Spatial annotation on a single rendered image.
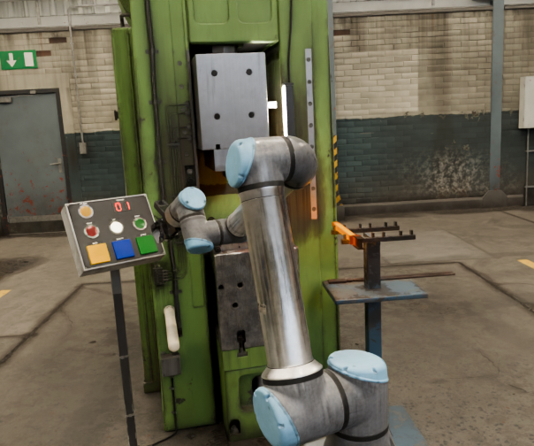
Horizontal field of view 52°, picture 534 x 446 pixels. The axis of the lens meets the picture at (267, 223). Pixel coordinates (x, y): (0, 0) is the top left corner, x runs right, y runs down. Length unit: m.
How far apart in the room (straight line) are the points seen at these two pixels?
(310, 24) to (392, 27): 6.05
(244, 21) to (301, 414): 1.81
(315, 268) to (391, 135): 6.01
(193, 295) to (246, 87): 0.99
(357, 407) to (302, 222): 1.42
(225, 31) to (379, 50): 6.16
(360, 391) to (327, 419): 0.11
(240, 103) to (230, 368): 1.19
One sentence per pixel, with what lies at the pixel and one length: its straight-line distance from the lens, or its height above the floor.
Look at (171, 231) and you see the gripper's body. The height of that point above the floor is 1.10.
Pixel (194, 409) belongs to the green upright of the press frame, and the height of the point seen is 0.10.
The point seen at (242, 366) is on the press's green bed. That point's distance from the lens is 2.58.
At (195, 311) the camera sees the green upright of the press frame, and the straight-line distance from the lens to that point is 2.66.
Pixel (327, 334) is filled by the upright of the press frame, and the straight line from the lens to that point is 2.86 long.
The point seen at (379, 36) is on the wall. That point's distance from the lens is 8.62.
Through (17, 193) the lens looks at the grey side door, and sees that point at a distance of 9.10.
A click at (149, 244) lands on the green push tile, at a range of 2.26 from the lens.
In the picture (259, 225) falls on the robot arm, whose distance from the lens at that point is 1.29.
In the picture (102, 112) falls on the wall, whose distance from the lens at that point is 8.59.
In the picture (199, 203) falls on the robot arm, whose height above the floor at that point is 1.21.
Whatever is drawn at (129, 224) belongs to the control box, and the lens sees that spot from 2.27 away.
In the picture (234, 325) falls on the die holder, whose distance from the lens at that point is 2.49.
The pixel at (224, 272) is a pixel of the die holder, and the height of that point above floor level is 0.83.
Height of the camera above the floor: 1.46
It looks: 10 degrees down
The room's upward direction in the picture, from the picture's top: 3 degrees counter-clockwise
